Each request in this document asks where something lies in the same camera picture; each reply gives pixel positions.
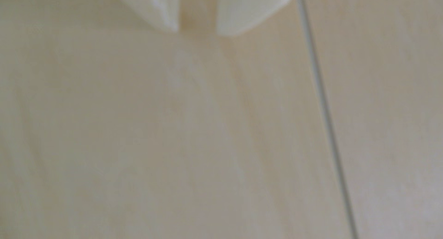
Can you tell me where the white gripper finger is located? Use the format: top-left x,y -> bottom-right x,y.
112,0 -> 181,33
216,0 -> 297,36

